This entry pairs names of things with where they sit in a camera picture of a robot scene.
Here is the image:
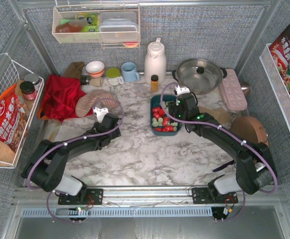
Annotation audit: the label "red coffee capsule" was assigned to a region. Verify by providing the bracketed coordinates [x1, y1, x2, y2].
[153, 112, 161, 119]
[158, 109, 165, 116]
[162, 117, 170, 126]
[163, 125, 174, 132]
[152, 107, 162, 114]
[154, 127, 163, 131]

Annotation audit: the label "teal plastic storage basket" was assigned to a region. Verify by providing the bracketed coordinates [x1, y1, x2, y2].
[149, 95, 182, 136]

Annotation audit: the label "striped pink brown towel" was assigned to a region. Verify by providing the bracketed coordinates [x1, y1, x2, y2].
[75, 90, 119, 118]

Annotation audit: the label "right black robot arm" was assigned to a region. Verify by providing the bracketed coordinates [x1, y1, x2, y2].
[167, 93, 278, 195]

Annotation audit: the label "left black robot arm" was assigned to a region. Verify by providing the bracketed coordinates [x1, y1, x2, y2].
[21, 113, 121, 201]

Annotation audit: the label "right white mesh basket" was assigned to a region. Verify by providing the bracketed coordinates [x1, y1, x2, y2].
[259, 43, 290, 132]

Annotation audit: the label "orange spice bottle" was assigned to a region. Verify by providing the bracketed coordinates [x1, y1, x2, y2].
[150, 75, 158, 92]

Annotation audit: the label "steel pot with lid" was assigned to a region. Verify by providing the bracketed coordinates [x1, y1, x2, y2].
[172, 58, 227, 95]

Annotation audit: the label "brown cardboard sheet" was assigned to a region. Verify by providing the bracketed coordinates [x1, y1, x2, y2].
[199, 106, 233, 125]

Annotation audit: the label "white thermos jug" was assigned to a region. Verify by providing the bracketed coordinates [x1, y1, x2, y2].
[144, 38, 167, 84]

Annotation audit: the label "pink egg tray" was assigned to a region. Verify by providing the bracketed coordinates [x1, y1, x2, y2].
[219, 68, 248, 111]

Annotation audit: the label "red cloth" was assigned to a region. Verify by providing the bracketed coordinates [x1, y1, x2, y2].
[37, 75, 86, 122]

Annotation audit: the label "glass grain shaker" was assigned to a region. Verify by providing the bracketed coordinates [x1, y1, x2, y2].
[80, 76, 104, 87]

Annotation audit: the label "light blue mug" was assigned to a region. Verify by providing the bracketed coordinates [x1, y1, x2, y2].
[121, 62, 140, 83]

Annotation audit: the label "green lid sugar jar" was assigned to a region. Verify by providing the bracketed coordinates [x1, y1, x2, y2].
[106, 68, 124, 86]

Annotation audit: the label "round wooden board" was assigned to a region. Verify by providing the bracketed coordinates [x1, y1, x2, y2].
[230, 117, 269, 146]

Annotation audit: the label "white orange striped bowl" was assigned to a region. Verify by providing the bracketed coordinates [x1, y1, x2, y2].
[86, 61, 105, 77]

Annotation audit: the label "brown paper bag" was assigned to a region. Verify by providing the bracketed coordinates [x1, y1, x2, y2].
[62, 62, 85, 79]

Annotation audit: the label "red lid glass jar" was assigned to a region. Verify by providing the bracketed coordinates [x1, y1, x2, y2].
[19, 81, 37, 101]

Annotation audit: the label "red seasoning packet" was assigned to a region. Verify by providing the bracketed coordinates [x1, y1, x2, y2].
[0, 84, 27, 152]

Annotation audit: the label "silver lid glass jar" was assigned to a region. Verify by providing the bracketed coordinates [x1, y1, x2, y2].
[24, 73, 40, 88]

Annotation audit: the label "clear plastic food containers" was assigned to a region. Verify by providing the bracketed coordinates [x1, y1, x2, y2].
[98, 11, 139, 42]

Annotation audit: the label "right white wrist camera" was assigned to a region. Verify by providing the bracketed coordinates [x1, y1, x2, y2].
[174, 85, 190, 96]

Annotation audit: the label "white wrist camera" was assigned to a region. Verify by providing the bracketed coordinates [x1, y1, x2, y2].
[174, 85, 190, 96]
[93, 107, 109, 123]

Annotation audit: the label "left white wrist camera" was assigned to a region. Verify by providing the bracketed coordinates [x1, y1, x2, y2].
[93, 107, 109, 123]

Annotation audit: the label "left white wire basket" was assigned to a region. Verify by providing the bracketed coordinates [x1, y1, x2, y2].
[0, 53, 44, 168]

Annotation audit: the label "cream wall basket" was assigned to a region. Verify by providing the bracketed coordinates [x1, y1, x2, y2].
[52, 4, 141, 48]

